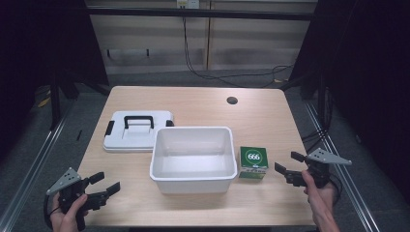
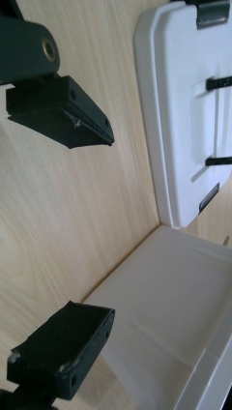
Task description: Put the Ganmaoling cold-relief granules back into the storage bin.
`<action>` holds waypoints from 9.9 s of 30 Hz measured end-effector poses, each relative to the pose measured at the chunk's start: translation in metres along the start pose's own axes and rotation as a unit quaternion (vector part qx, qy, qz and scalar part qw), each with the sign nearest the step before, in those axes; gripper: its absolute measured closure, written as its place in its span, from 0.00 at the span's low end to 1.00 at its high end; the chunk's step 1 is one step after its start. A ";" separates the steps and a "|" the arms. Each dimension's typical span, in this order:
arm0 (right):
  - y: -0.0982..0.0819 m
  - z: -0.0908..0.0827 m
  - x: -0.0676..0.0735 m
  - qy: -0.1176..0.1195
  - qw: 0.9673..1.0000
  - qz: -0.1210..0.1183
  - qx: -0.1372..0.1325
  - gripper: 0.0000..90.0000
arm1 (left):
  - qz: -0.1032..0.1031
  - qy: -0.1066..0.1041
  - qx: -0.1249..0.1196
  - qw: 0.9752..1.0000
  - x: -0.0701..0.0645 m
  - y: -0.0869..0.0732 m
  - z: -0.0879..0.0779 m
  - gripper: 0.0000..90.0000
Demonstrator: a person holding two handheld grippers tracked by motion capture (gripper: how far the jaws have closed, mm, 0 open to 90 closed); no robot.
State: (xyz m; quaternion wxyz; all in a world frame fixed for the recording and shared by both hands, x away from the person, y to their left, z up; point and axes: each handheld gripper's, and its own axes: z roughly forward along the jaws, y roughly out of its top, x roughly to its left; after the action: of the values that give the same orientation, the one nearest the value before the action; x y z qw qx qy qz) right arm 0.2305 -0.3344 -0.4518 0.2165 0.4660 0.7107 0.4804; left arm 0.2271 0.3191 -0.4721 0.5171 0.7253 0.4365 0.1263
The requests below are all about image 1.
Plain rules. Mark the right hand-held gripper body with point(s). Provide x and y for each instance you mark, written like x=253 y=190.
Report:
x=322 y=170

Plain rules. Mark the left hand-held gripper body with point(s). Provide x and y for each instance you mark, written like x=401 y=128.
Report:
x=69 y=185

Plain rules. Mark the person's right hand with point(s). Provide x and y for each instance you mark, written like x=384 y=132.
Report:
x=322 y=198

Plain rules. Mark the person's left hand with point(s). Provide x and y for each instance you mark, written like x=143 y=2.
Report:
x=66 y=222

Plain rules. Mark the green and white carton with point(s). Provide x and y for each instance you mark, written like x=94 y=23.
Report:
x=253 y=161

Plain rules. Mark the small black stick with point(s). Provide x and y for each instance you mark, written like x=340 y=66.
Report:
x=79 y=135

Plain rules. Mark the black metal stand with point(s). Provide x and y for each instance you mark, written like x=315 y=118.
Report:
x=55 y=103

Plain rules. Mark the round black table grommet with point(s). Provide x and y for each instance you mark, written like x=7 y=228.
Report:
x=232 y=100

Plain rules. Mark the white plastic storage box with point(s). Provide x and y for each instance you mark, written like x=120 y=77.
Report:
x=193 y=161

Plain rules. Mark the yellow floor tape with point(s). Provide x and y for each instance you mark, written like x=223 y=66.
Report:
x=44 y=102

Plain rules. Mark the black curtain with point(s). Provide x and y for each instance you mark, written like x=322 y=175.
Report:
x=370 y=80
x=45 y=48

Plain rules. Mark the black horizontal metal bar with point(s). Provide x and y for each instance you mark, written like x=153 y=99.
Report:
x=199 y=14

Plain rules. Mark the metal floor rail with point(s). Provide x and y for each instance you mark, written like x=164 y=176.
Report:
x=29 y=174
x=341 y=167

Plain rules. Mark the white wall power socket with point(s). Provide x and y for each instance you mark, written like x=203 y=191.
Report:
x=188 y=3

